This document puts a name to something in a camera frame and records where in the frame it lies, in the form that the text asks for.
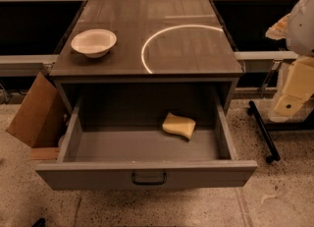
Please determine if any grey cabinet with wooden counter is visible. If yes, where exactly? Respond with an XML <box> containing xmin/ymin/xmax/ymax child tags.
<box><xmin>51</xmin><ymin>0</ymin><xmax>243</xmax><ymax>130</ymax></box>

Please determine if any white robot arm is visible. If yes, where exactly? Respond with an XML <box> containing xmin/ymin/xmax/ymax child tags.
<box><xmin>266</xmin><ymin>0</ymin><xmax>314</xmax><ymax>122</ymax></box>

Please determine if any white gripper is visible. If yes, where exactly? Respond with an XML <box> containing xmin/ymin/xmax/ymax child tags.
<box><xmin>266</xmin><ymin>15</ymin><xmax>314</xmax><ymax>117</ymax></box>

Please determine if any brown cardboard box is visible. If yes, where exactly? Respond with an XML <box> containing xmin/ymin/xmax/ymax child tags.
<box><xmin>7</xmin><ymin>73</ymin><xmax>66</xmax><ymax>148</ymax></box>

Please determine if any black drawer handle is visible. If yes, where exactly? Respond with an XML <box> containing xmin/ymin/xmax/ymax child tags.
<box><xmin>131</xmin><ymin>172</ymin><xmax>167</xmax><ymax>186</ymax></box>

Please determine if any grey metal frame rail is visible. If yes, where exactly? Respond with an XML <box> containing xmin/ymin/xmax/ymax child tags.
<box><xmin>0</xmin><ymin>55</ymin><xmax>58</xmax><ymax>77</ymax></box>

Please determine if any open grey top drawer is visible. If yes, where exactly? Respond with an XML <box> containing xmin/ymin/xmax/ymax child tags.
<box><xmin>36</xmin><ymin>85</ymin><xmax>257</xmax><ymax>190</ymax></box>

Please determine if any black stand leg with wheels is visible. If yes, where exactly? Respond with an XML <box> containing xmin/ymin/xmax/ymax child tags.
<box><xmin>247</xmin><ymin>100</ymin><xmax>281</xmax><ymax>163</ymax></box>

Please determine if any yellow sponge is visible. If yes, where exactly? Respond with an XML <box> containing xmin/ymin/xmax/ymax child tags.
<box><xmin>162</xmin><ymin>113</ymin><xmax>196</xmax><ymax>140</ymax></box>

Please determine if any white bowl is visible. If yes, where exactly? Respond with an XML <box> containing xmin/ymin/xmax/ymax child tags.
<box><xmin>71</xmin><ymin>28</ymin><xmax>117</xmax><ymax>58</ymax></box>

